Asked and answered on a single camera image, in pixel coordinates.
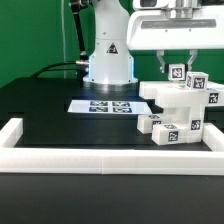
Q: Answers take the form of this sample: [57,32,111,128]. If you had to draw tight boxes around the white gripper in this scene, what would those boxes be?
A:
[127,9,224,73]

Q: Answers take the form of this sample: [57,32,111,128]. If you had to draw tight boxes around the white chair back frame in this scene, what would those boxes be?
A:
[139,81,224,108]

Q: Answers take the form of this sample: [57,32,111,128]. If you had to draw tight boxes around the white chair seat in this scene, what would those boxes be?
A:
[164,105,205,143]

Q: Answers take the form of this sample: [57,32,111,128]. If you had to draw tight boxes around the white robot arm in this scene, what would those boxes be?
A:
[83,0,224,90]

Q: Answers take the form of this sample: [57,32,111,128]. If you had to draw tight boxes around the white U-shaped fence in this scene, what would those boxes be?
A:
[0,118,224,176]

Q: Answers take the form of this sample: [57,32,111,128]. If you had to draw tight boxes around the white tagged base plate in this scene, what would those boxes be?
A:
[68,100,152,115]

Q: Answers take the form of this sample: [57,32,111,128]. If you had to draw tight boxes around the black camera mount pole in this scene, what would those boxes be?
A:
[69,0,90,60]

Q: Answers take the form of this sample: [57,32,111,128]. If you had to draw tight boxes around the white hanging cable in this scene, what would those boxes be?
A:
[60,0,67,80]

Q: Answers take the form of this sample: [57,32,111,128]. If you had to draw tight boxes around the black cables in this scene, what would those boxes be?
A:
[31,61,84,79]

